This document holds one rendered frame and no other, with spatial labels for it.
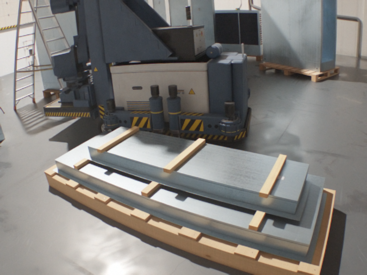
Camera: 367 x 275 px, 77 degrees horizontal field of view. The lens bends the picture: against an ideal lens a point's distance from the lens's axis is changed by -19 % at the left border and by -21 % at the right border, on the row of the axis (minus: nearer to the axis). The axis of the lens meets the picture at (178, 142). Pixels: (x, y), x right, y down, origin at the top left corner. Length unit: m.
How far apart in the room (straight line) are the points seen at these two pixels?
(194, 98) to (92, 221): 1.50
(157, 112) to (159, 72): 0.41
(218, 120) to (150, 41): 1.04
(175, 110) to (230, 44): 5.69
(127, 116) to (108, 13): 1.15
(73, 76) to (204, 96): 1.76
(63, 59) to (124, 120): 1.24
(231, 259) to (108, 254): 0.76
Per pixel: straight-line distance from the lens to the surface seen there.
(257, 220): 1.53
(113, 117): 2.90
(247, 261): 1.55
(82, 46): 3.52
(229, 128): 2.49
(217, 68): 2.59
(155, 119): 2.70
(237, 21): 8.01
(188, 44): 2.79
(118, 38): 2.99
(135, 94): 2.95
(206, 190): 1.71
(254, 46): 7.95
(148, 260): 1.71
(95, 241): 1.92
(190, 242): 1.65
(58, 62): 3.59
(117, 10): 2.98
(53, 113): 3.70
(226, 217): 1.58
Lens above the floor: 1.30
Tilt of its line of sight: 26 degrees down
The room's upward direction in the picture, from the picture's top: 5 degrees counter-clockwise
